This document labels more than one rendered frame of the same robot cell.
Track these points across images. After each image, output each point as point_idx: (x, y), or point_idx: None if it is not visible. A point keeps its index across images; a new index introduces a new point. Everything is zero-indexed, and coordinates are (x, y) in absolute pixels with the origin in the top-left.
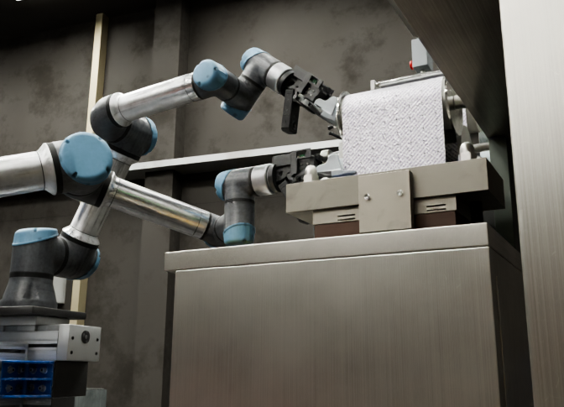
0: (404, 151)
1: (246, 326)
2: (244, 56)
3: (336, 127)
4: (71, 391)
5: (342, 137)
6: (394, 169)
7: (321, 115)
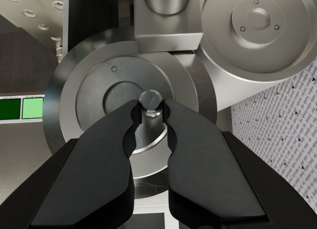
0: None
1: None
2: None
3: (86, 75)
4: None
5: (74, 48)
6: (14, 21)
7: (80, 135)
